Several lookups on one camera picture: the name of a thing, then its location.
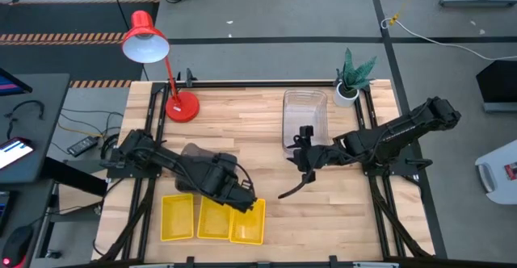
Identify black hazard-striped floor mat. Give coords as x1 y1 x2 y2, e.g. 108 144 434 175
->
0 0 161 90

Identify green plant in white pot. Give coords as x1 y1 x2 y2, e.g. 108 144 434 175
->
333 48 377 109

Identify black computer monitor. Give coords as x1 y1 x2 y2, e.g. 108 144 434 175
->
0 68 34 98

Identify red desk lamp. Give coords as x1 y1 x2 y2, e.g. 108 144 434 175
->
121 10 201 124

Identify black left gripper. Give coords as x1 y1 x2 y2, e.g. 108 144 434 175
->
201 163 259 215

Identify yellow plastic basket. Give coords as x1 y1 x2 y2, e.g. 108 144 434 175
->
160 192 195 243
196 195 235 240
229 198 267 246

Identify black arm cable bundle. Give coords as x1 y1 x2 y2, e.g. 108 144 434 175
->
98 178 157 262
369 177 432 259

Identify black box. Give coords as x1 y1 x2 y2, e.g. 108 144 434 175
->
475 60 517 114

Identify black aluminium frame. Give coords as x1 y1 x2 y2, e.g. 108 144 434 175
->
96 78 436 268

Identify smartphone with lit screen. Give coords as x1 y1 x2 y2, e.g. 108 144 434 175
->
0 136 36 171

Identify thin black lamp cord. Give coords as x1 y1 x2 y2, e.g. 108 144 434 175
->
107 0 149 82

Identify yellow floor cable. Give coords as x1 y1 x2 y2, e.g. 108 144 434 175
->
389 0 422 25

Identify tangled thin floor cables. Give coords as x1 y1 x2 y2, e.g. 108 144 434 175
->
56 107 124 148

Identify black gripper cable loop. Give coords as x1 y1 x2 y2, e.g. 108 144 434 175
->
277 174 313 200

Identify black headphone cable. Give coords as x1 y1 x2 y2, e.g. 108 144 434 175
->
3 99 46 140

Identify black power adapter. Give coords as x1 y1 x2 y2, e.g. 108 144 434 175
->
65 135 100 158

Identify white floor cable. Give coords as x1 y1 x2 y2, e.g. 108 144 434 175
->
380 17 517 61

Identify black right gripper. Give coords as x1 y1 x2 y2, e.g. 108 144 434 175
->
287 125 337 185

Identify black computer mouse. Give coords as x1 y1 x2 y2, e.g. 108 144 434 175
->
1 225 36 268

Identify dark grey desk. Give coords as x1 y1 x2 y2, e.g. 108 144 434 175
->
0 73 72 185

